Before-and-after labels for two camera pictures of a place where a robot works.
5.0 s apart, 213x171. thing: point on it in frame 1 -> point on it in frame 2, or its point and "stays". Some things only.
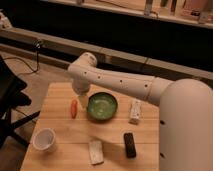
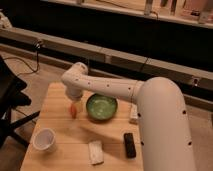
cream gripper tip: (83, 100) -> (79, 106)
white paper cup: (44, 138) stays
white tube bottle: (135, 112) stays
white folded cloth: (96, 151) stays
